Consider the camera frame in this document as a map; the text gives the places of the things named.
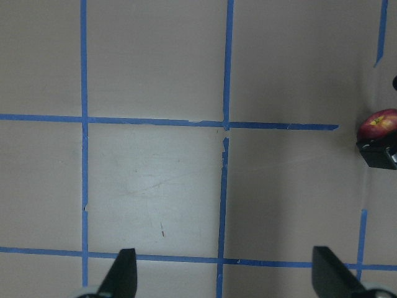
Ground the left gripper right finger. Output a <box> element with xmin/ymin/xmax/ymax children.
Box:
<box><xmin>311</xmin><ymin>246</ymin><xmax>371</xmax><ymax>298</ymax></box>

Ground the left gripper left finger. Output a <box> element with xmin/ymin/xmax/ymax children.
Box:
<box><xmin>94</xmin><ymin>248</ymin><xmax>138</xmax><ymax>298</ymax></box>

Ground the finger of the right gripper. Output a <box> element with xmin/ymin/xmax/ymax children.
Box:
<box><xmin>356</xmin><ymin>131</ymin><xmax>396</xmax><ymax>169</ymax></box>

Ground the light red striped apple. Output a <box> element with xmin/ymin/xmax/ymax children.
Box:
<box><xmin>357</xmin><ymin>109</ymin><xmax>396</xmax><ymax>142</ymax></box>

